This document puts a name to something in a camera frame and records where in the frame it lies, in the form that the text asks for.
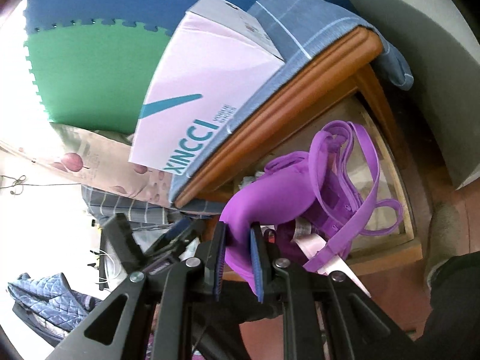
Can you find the purple bra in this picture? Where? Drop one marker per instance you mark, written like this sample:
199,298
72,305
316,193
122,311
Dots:
262,202

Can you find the white shoe box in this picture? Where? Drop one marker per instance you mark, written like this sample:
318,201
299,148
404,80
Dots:
210,93

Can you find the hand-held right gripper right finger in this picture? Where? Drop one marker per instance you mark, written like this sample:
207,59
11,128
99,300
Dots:
257,264

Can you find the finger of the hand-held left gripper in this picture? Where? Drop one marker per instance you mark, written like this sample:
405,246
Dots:
125,240
178,234

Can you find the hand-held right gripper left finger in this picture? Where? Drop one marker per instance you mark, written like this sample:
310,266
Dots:
219,260

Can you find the person's leg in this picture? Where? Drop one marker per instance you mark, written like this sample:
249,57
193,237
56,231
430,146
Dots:
457,307

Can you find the grey plaid cloth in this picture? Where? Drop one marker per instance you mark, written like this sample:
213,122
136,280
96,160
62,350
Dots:
112,202

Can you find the wooden nightstand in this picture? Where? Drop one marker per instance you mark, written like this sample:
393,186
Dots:
300,78

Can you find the person's foot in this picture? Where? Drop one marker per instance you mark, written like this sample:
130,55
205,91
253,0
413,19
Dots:
446,228

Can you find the white fabric tag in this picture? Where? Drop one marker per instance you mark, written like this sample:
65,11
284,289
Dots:
345,270

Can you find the green foam mat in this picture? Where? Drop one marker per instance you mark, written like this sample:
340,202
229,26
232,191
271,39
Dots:
93,75

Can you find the blue quilted jacket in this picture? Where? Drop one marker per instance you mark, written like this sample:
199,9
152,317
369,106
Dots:
45,303

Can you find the pink floral curtain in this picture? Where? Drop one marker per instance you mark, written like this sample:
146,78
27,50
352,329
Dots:
112,172

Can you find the blue checked cloth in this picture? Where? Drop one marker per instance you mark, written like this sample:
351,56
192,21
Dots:
292,18

